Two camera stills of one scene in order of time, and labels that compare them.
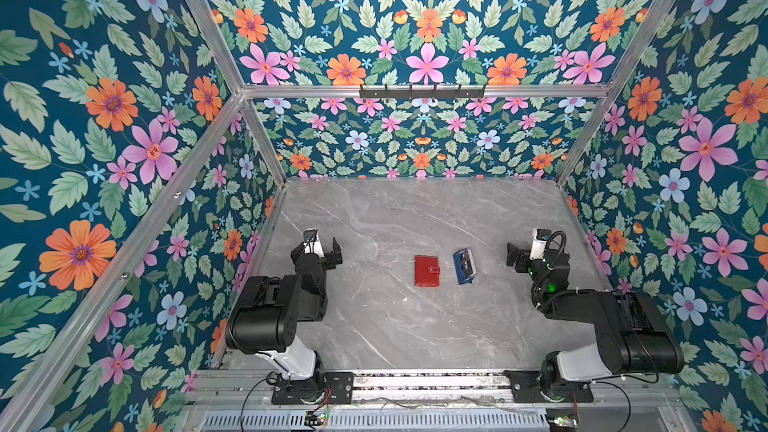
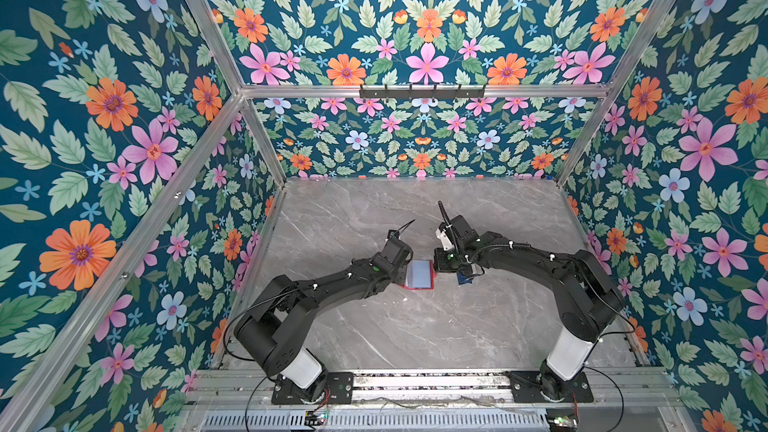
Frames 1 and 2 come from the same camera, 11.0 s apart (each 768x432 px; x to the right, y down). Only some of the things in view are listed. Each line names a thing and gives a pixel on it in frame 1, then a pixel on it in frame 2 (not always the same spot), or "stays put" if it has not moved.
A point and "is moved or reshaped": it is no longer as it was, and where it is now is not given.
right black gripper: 515,253 to 438,261
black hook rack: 421,93 stays put
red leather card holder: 427,271 is moved or reshaped
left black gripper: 333,259 to 402,277
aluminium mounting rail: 247,389 stays put
